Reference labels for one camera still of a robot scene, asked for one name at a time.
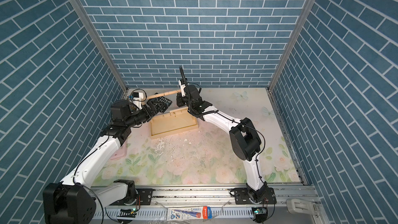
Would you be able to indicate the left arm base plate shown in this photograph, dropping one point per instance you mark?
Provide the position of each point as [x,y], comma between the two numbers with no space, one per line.
[142,197]

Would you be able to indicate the wooden jewelry display stand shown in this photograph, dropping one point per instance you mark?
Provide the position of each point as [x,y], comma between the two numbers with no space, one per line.
[172,122]

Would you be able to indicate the toothpaste box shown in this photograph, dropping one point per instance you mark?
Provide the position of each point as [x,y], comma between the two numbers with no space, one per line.
[189,213]

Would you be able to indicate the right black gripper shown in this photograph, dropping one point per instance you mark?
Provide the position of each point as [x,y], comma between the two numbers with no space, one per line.
[181,96]

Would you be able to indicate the white plastic bracket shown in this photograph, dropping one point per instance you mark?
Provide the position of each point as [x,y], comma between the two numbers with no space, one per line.
[298,206]

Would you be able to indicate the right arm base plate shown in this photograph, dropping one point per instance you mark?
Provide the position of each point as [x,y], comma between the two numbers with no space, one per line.
[246,196]

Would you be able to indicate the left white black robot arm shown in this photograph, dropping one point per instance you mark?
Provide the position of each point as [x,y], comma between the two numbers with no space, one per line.
[72,200]

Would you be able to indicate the aluminium front rail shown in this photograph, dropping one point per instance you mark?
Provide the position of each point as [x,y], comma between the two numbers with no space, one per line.
[223,207]

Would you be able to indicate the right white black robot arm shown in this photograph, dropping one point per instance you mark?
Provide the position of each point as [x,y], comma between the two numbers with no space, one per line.
[245,139]

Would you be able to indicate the black calculator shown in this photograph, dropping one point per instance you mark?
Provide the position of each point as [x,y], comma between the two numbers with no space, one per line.
[160,103]

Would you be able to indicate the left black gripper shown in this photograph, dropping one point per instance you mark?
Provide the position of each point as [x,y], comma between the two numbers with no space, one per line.
[153,110]

